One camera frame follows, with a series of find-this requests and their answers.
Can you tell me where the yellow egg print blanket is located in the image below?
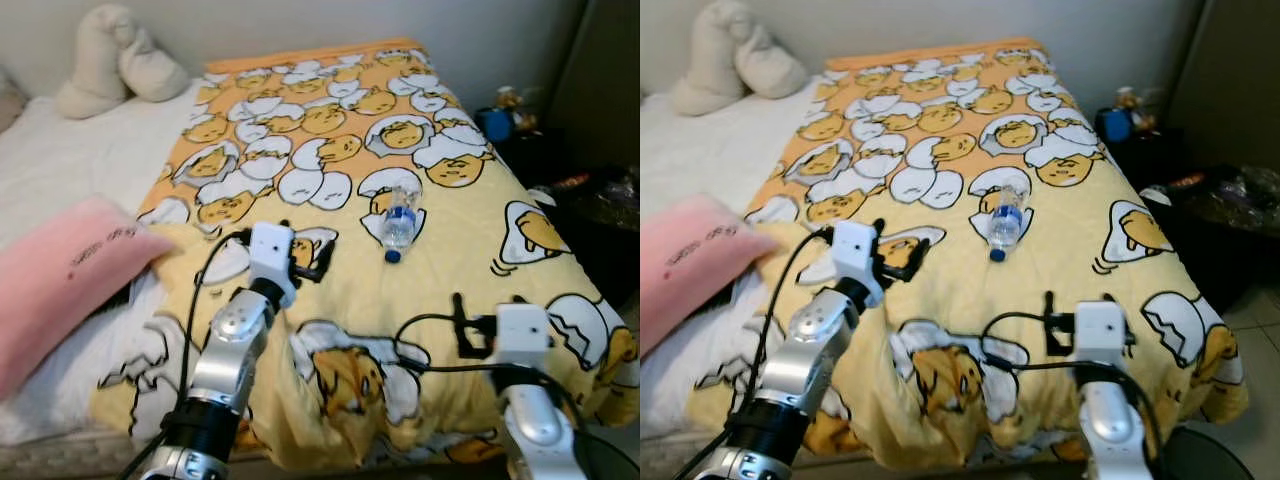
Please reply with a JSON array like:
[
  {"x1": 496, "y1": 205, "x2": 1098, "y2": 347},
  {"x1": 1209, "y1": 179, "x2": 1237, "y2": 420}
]
[
  {"x1": 90, "y1": 38, "x2": 640, "y2": 471},
  {"x1": 700, "y1": 38, "x2": 1251, "y2": 471}
]

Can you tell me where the crinkled clear plastic bag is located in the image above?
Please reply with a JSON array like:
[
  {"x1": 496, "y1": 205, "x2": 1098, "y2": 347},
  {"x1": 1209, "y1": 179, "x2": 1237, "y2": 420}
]
[
  {"x1": 1190, "y1": 165, "x2": 1280, "y2": 236},
  {"x1": 575, "y1": 165, "x2": 640, "y2": 231}
]

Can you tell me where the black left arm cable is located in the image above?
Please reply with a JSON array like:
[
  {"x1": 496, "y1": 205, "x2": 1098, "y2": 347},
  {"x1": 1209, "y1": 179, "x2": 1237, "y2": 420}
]
[
  {"x1": 120, "y1": 228, "x2": 251, "y2": 480},
  {"x1": 690, "y1": 228, "x2": 836, "y2": 480}
]

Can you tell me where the brown plush toy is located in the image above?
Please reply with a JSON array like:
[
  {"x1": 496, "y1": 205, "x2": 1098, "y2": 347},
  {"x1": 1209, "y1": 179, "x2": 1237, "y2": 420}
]
[
  {"x1": 497, "y1": 85, "x2": 541, "y2": 136},
  {"x1": 1115, "y1": 85, "x2": 1161, "y2": 136}
]

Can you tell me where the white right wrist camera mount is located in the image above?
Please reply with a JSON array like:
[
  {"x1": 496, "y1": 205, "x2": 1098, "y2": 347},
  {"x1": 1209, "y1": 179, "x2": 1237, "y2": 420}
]
[
  {"x1": 495, "y1": 303, "x2": 553, "y2": 376},
  {"x1": 1075, "y1": 300, "x2": 1136, "y2": 373}
]

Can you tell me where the large black bag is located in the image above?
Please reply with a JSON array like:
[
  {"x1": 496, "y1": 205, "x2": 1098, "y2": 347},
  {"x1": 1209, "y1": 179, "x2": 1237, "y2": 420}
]
[
  {"x1": 1150, "y1": 165, "x2": 1280, "y2": 311},
  {"x1": 545, "y1": 165, "x2": 640, "y2": 301}
]

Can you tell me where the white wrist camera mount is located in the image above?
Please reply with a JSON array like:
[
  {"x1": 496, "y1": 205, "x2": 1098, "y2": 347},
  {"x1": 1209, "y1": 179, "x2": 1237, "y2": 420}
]
[
  {"x1": 1075, "y1": 300, "x2": 1136, "y2": 373},
  {"x1": 495, "y1": 303, "x2": 553, "y2": 376},
  {"x1": 832, "y1": 222, "x2": 886, "y2": 306},
  {"x1": 247, "y1": 222, "x2": 298, "y2": 301}
]

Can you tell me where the pink pillow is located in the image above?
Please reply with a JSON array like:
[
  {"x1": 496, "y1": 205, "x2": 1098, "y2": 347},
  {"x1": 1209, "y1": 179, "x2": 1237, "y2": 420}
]
[
  {"x1": 0, "y1": 195, "x2": 176, "y2": 401},
  {"x1": 640, "y1": 193, "x2": 781, "y2": 359}
]

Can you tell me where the blue box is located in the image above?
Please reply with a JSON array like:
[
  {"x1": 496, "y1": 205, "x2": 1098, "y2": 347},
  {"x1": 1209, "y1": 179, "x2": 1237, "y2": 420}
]
[
  {"x1": 1095, "y1": 105, "x2": 1136, "y2": 146},
  {"x1": 475, "y1": 105, "x2": 516, "y2": 146}
]

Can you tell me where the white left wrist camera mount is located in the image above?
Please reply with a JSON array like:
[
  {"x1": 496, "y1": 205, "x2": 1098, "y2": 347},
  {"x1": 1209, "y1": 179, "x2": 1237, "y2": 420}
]
[
  {"x1": 247, "y1": 222, "x2": 298, "y2": 301},
  {"x1": 832, "y1": 222, "x2": 886, "y2": 306}
]

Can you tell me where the grey quilted mattress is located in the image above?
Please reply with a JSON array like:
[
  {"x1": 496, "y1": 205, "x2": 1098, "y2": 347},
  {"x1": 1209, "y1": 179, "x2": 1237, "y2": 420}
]
[
  {"x1": 640, "y1": 430, "x2": 761, "y2": 480},
  {"x1": 0, "y1": 425, "x2": 501, "y2": 480}
]

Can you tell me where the clear bottle with blue cap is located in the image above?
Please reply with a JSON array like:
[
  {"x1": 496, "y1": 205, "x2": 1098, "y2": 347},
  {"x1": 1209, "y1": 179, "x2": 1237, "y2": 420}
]
[
  {"x1": 985, "y1": 183, "x2": 1031, "y2": 263},
  {"x1": 380, "y1": 183, "x2": 421, "y2": 264}
]

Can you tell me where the grey wardrobe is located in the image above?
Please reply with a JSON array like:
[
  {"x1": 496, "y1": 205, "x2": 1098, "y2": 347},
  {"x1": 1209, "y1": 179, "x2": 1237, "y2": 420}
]
[
  {"x1": 545, "y1": 0, "x2": 640, "y2": 171},
  {"x1": 1165, "y1": 0, "x2": 1280, "y2": 171}
]

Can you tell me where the white quilted bed sheet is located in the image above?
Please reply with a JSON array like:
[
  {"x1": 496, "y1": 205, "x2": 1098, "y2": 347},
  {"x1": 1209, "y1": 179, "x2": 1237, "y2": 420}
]
[
  {"x1": 0, "y1": 80, "x2": 211, "y2": 446},
  {"x1": 640, "y1": 75, "x2": 831, "y2": 441}
]

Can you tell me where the black fabric bag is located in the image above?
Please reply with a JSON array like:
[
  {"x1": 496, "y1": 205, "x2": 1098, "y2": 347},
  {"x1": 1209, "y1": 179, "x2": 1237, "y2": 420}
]
[
  {"x1": 490, "y1": 130, "x2": 581, "y2": 191},
  {"x1": 1110, "y1": 130, "x2": 1201, "y2": 191}
]

